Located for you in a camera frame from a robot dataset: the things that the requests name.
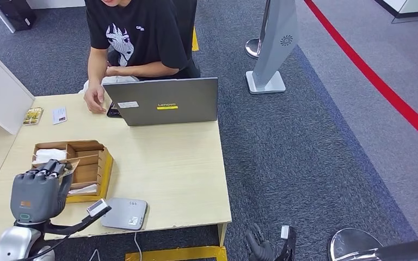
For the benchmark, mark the grey laptop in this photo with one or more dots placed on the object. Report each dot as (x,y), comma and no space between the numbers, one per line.
(165,102)

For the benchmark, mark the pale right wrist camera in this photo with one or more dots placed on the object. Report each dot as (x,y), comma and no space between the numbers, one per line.
(285,232)

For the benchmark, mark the black bag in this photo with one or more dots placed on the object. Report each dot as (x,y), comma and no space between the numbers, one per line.
(16,12)

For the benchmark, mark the yellow printed room key card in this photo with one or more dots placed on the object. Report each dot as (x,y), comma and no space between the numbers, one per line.
(71,168)
(33,116)

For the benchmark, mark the black left camera bracket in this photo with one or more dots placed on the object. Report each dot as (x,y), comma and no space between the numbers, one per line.
(68,227)

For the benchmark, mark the person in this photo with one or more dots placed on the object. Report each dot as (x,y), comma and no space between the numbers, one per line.
(151,36)

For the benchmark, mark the person's right forearm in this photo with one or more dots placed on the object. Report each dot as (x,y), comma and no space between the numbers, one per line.
(96,66)

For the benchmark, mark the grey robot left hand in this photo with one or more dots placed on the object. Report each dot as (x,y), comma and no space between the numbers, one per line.
(36,196)

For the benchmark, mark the black smartphone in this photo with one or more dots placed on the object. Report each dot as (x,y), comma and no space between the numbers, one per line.
(113,112)

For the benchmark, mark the black camera bracket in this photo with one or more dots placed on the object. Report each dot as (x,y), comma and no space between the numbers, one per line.
(68,227)
(290,248)

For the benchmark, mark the person's right hand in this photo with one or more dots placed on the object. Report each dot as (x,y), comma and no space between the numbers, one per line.
(94,97)

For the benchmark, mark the yellow floor tape frame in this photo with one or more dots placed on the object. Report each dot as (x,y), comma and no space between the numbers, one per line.
(176,254)

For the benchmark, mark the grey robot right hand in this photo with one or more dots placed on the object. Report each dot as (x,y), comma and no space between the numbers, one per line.
(259,248)

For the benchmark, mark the person's left forearm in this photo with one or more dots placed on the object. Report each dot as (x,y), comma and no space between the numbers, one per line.
(144,69)

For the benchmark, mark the person's left hand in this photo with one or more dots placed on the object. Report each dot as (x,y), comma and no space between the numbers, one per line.
(111,71)

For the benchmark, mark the short yellow floor tape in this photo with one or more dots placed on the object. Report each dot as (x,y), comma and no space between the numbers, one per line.
(195,40)

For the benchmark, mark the chrome stanchion with black post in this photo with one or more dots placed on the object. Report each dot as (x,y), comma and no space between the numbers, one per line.
(353,245)

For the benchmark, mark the black right camera bracket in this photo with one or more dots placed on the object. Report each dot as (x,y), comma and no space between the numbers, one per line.
(290,248)

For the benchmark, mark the white cards in sleeve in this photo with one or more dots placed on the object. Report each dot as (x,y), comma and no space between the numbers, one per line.
(84,189)

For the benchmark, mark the wooden card organizer box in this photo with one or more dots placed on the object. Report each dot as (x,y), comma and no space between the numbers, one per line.
(90,162)

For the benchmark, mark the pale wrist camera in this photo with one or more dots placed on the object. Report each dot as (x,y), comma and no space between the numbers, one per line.
(97,208)
(285,232)

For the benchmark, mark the white tissue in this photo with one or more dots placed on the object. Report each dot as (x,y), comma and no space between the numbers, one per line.
(50,155)

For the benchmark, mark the white and black counter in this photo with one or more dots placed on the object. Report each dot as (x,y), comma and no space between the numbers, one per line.
(407,8)

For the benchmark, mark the white ID card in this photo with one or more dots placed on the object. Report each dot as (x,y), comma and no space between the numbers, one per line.
(59,115)

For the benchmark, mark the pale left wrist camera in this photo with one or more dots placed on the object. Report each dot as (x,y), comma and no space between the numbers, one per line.
(97,208)

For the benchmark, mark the grey kiosk stand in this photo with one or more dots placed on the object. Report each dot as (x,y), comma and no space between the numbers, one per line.
(275,47)

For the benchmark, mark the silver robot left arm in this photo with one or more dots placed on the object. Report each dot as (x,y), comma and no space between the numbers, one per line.
(16,243)

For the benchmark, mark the grey card reader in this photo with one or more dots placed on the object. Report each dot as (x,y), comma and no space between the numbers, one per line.
(126,213)

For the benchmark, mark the white monitor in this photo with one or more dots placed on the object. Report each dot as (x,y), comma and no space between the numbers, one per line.
(0,93)

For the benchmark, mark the red barrier belt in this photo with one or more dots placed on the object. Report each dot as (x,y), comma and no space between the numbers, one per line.
(375,81)

